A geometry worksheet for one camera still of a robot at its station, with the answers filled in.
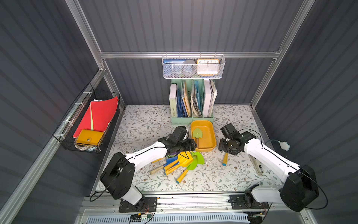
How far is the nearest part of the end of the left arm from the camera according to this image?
623mm

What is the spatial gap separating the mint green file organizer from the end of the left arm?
11.6 inches

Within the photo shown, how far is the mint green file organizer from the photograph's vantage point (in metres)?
0.95

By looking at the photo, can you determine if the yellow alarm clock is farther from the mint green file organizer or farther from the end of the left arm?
the end of the left arm
